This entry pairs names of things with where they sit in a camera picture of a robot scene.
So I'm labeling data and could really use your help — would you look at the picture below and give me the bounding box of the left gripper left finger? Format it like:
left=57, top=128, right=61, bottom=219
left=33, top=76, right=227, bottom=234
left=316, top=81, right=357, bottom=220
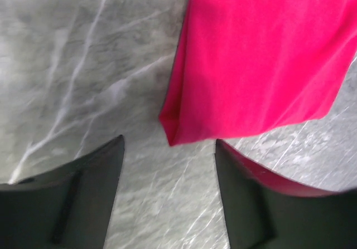
left=1, top=136, right=124, bottom=248

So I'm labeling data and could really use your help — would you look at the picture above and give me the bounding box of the magenta t shirt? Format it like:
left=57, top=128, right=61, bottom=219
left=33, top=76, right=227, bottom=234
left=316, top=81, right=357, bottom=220
left=158, top=0, right=357, bottom=197

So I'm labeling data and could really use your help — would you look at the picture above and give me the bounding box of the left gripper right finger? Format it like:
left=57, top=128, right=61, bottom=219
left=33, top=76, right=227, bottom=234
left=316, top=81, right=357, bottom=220
left=215, top=140, right=356, bottom=248

